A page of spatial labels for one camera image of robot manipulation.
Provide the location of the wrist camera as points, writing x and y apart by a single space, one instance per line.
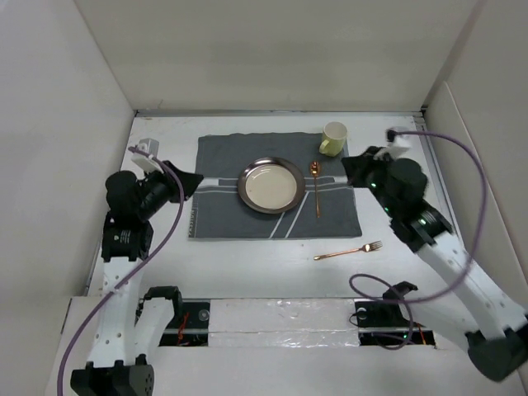
397 144
143 154

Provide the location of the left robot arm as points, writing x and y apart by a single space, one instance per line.
130 325

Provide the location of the copper spoon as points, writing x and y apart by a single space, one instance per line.
315 169

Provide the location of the yellow mug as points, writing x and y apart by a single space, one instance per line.
334 138

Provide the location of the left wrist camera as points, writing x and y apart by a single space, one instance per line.
143 154

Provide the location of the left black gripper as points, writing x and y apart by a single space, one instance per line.
171 181

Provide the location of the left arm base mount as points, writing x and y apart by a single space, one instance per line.
192 328

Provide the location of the copper fork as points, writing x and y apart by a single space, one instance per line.
369 247

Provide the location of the grey cloth placemat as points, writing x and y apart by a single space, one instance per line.
219 213

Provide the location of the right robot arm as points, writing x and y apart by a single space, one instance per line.
494 333

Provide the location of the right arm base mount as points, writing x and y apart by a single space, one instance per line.
383 325

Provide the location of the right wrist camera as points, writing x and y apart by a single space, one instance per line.
397 144

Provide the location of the round metal plate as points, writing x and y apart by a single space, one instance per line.
271 185

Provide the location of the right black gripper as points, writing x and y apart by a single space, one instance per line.
357 166

